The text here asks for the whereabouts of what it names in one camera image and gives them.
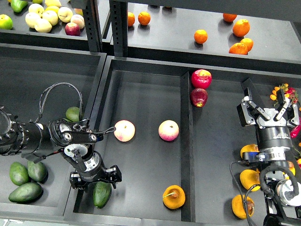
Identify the pale pear left shelf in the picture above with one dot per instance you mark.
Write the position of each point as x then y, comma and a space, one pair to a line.
31, 18

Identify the orange front right shelf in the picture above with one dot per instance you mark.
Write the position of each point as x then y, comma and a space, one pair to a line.
238, 48

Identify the black shelf post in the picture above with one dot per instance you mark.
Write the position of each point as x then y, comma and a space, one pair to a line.
119, 19

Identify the pale pear centre shelf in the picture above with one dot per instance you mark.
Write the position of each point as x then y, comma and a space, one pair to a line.
51, 16

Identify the small orange right shelf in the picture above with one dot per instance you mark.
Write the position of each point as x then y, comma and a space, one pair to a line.
247, 42

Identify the yellow pear with stem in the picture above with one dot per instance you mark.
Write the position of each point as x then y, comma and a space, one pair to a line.
174, 197

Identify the orange top right shelf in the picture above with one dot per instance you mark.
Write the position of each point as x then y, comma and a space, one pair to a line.
229, 18

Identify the avocado left lower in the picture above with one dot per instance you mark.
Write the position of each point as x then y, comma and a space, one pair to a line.
18, 174

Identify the large orange right shelf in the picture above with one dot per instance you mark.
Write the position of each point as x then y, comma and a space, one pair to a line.
241, 28

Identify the avocado upper in tray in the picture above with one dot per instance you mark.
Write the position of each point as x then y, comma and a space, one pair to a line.
72, 114

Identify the black centre tray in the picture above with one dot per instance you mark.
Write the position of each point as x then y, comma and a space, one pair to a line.
203, 158

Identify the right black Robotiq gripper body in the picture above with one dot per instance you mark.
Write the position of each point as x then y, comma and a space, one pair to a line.
271, 133

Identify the yellow pear upper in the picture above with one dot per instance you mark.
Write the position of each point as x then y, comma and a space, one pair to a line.
248, 148

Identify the yellow pear far right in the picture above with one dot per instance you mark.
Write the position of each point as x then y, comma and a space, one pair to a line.
291, 168

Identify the upper red apple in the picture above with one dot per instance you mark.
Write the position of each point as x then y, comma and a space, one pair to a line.
201, 78

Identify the green apple shelf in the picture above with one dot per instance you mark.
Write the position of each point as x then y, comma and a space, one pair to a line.
6, 22

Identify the black left tray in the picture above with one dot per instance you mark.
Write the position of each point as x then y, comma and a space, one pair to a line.
25, 72

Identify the left pink peach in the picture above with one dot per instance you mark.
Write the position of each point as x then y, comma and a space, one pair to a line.
125, 130

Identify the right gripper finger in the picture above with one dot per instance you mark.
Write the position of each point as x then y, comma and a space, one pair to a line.
285, 106
250, 108

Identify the yellow pear bottom right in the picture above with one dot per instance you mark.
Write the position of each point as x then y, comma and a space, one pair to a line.
238, 208

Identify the orange centre shelf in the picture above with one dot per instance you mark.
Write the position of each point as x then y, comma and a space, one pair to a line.
200, 36

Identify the red apple on shelf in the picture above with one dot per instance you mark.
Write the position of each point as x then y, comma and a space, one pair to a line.
72, 29

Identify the avocado bottom large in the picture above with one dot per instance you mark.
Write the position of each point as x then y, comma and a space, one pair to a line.
26, 193

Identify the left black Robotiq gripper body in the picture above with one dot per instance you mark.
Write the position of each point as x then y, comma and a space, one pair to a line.
92, 169

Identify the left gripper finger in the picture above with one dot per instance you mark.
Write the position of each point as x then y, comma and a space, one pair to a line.
113, 175
76, 181

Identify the pale pear front shelf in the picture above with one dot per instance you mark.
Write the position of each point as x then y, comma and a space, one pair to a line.
42, 26

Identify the black tray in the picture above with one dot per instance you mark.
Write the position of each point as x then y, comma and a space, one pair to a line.
203, 158
25, 72

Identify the right pink peach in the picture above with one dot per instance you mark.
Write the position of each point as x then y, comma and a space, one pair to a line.
168, 130

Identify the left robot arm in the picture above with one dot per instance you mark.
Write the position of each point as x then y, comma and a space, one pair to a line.
74, 140

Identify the cherry tomato bunch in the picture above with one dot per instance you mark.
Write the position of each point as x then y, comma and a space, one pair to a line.
290, 93

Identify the pink peach on shelf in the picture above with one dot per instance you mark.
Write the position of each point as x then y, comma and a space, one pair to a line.
79, 20

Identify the orange far left shelf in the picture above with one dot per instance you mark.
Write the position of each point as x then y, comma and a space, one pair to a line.
130, 19

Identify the red chili pepper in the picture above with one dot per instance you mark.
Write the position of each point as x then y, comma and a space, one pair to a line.
295, 131

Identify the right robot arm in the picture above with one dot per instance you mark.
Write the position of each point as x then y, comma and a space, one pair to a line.
282, 191

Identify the yellow pear low centre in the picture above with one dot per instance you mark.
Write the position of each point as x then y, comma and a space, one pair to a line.
248, 178

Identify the lower dark red apple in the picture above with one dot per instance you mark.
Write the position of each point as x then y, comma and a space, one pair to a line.
198, 97

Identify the dark green avocado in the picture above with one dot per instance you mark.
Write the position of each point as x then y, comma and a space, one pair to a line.
101, 194

